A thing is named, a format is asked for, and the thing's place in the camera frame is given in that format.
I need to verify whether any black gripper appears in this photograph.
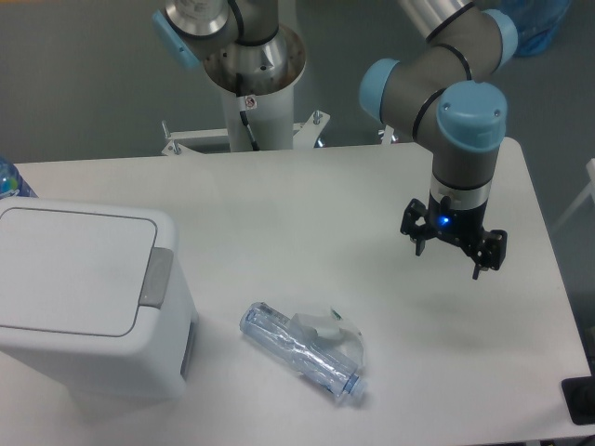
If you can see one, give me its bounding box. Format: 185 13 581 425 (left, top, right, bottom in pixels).
400 195 508 280

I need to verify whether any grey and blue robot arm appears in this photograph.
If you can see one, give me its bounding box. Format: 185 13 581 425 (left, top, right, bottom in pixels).
152 1 518 272

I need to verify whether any white trash can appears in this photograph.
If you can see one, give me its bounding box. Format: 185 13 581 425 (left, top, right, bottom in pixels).
1 197 198 400

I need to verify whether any white trash can lid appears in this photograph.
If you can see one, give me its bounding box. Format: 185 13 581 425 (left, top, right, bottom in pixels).
1 205 177 337

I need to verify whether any crushed clear plastic bottle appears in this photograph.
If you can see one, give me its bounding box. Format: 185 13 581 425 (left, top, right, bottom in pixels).
239 302 366 402

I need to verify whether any black device at table edge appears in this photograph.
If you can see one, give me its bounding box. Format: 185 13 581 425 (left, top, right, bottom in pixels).
562 376 594 426

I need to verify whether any blue water jug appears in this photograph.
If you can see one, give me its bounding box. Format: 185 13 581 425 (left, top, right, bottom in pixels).
498 0 573 57

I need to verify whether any blue water bottle at left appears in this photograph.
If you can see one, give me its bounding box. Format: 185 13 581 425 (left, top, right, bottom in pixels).
0 157 38 199

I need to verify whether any white frame at right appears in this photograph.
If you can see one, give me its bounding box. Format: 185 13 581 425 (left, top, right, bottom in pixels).
552 158 594 232

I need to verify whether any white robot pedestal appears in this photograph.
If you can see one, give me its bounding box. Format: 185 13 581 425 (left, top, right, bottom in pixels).
160 25 401 157

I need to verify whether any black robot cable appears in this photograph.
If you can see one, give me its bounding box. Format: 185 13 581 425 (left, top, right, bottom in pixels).
234 72 260 152

